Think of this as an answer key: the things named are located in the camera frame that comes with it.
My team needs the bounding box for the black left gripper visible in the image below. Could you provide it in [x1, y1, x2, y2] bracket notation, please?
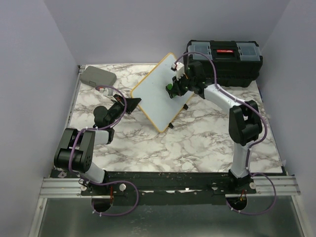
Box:
[108, 94, 142, 127]

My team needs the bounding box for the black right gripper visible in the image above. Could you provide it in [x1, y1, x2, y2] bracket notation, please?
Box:
[170, 73, 195, 97]

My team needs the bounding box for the yellow framed whiteboard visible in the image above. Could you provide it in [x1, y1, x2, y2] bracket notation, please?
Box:
[130, 53, 193, 133]

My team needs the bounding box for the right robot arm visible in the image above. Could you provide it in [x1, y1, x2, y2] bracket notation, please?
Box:
[165, 62, 262, 194]

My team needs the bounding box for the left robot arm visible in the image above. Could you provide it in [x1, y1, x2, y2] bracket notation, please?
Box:
[54, 94, 141, 195]

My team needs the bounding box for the grey plastic case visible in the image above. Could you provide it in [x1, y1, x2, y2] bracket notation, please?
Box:
[79, 66, 117, 88]

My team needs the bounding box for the black plastic toolbox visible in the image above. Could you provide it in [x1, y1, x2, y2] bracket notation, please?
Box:
[183, 40, 263, 87]

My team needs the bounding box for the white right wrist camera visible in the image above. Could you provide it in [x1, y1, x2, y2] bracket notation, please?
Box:
[171, 62, 185, 80]

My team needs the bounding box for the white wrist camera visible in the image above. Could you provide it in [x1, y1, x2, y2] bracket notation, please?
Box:
[171, 62, 185, 80]
[103, 88, 115, 100]

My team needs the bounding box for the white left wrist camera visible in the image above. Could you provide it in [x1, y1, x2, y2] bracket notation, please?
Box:
[103, 88, 115, 100]

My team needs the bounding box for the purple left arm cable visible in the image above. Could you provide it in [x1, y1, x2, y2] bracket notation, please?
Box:
[69, 85, 140, 217]

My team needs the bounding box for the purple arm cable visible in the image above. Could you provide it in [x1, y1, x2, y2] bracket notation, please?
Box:
[69, 85, 140, 217]
[171, 51, 277, 215]

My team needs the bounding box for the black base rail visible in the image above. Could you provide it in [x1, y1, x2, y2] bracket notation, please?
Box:
[51, 170, 256, 210]

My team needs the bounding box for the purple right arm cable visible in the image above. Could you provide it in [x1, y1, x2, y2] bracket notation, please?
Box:
[171, 51, 277, 215]

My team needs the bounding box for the aluminium frame rail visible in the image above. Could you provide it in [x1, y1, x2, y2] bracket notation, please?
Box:
[27, 65, 84, 237]

